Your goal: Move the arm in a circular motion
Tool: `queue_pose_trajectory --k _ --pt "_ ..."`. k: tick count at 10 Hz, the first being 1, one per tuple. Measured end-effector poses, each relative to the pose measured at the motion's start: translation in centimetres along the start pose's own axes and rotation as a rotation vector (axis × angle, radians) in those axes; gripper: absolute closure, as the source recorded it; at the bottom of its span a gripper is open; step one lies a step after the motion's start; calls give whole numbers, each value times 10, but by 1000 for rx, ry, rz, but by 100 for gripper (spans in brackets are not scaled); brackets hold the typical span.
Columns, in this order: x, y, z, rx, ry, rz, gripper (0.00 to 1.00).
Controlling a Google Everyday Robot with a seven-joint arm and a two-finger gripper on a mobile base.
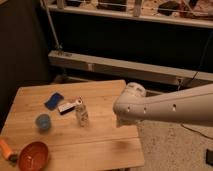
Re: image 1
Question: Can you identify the clear plastic bottle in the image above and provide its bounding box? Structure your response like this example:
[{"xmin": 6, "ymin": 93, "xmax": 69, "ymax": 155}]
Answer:
[{"xmin": 75, "ymin": 98, "xmax": 89, "ymax": 127}]

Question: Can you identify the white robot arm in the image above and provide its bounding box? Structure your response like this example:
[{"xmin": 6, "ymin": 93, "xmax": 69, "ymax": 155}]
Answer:
[{"xmin": 113, "ymin": 82, "xmax": 213, "ymax": 127}]

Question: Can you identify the wooden table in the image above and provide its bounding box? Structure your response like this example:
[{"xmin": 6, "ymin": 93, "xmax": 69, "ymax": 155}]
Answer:
[{"xmin": 0, "ymin": 80, "xmax": 144, "ymax": 171}]

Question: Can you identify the black and white box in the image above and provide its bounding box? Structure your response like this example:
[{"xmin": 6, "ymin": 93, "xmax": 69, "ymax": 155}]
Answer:
[{"xmin": 58, "ymin": 102, "xmax": 76, "ymax": 115}]

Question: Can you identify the blue sponge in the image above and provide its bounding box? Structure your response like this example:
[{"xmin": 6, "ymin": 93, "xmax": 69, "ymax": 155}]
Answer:
[{"xmin": 44, "ymin": 93, "xmax": 64, "ymax": 110}]

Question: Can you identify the blue cup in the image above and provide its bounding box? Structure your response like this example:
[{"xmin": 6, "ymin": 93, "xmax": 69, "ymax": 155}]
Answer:
[{"xmin": 35, "ymin": 114, "xmax": 51, "ymax": 131}]

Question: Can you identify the orange bowl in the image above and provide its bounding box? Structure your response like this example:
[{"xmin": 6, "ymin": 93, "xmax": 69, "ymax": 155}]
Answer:
[{"xmin": 18, "ymin": 141, "xmax": 49, "ymax": 171}]

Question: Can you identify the metal pole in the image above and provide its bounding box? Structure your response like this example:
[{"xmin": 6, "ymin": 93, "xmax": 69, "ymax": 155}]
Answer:
[{"xmin": 43, "ymin": 0, "xmax": 63, "ymax": 54}]

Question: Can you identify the upper shelf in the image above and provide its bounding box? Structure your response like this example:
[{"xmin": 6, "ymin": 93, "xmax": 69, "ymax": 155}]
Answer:
[{"xmin": 40, "ymin": 0, "xmax": 213, "ymax": 29}]

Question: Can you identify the black floor cable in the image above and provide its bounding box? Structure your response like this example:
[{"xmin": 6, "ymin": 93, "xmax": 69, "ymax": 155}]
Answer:
[{"xmin": 179, "ymin": 123, "xmax": 213, "ymax": 141}]

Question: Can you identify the orange handled tool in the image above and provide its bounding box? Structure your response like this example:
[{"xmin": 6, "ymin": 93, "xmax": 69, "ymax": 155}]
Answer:
[{"xmin": 0, "ymin": 138, "xmax": 17, "ymax": 163}]

